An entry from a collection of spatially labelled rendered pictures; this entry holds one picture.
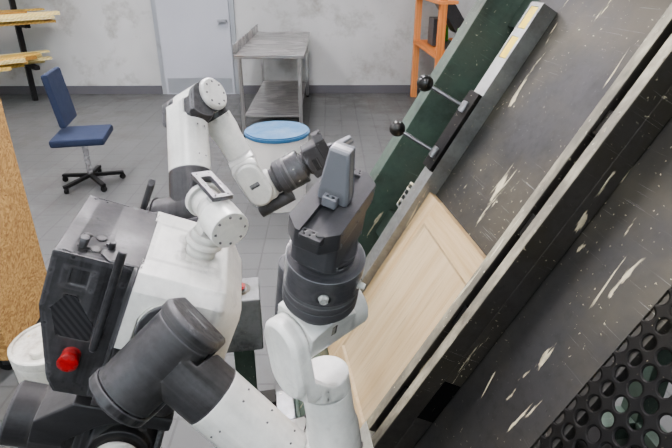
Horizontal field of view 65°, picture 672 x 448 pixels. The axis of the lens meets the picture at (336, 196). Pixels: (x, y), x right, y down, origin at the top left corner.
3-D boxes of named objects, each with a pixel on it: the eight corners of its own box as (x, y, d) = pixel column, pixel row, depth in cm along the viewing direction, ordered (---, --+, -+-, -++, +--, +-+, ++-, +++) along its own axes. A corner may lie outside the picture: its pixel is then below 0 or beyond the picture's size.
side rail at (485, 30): (334, 291, 165) (304, 279, 161) (546, -40, 134) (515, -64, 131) (337, 302, 160) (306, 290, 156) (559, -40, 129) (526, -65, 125)
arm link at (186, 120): (150, 88, 121) (153, 178, 114) (187, 64, 114) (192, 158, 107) (190, 104, 130) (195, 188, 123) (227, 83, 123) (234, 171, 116)
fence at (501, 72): (330, 336, 141) (317, 331, 139) (545, 10, 114) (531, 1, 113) (333, 349, 136) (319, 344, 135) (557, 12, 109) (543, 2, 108)
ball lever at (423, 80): (464, 116, 119) (414, 86, 122) (473, 102, 118) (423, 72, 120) (463, 117, 116) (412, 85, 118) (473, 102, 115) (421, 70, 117)
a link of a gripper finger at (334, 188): (358, 152, 48) (349, 204, 52) (327, 141, 49) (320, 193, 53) (351, 161, 47) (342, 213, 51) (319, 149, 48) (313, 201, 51)
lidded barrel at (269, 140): (314, 190, 450) (312, 120, 425) (307, 216, 404) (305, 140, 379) (256, 188, 453) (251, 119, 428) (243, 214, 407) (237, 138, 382)
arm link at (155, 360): (172, 451, 68) (91, 383, 65) (177, 420, 76) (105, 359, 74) (237, 383, 69) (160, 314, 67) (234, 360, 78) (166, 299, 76)
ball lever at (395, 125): (435, 161, 123) (387, 130, 125) (444, 147, 122) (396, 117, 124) (433, 162, 119) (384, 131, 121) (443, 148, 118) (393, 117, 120)
